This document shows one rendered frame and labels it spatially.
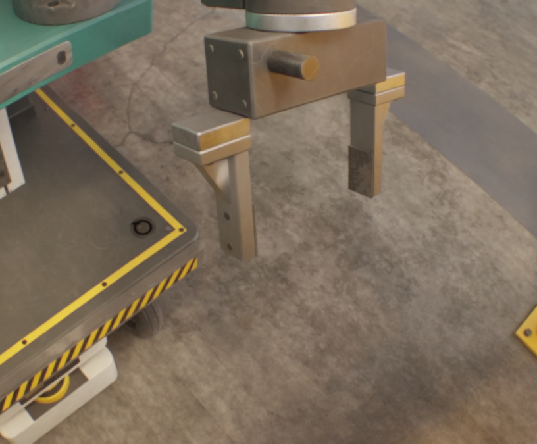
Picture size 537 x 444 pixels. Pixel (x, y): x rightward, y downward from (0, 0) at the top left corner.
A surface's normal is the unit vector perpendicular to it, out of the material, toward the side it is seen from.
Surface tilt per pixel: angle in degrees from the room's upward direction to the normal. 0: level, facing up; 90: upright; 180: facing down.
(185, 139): 82
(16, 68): 90
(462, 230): 0
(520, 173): 0
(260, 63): 67
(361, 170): 82
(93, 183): 0
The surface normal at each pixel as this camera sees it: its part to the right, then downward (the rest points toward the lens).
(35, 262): 0.11, -0.62
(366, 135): -0.76, 0.35
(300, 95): 0.65, 0.34
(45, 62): 0.71, 0.60
